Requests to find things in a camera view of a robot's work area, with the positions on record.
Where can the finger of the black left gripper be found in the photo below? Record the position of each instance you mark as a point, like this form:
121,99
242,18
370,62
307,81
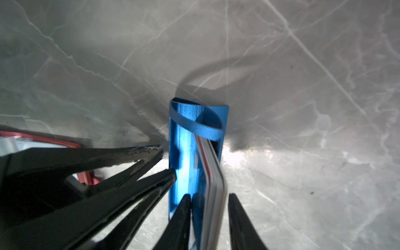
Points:
72,225
43,170

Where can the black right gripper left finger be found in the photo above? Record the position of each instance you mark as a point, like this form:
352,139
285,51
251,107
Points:
176,235

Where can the red leather card holder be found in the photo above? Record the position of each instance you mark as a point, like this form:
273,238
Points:
13,142

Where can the blue card stand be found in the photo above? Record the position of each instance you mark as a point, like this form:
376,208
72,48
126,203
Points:
186,120

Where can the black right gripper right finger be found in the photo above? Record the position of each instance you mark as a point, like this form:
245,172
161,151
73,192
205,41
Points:
243,235

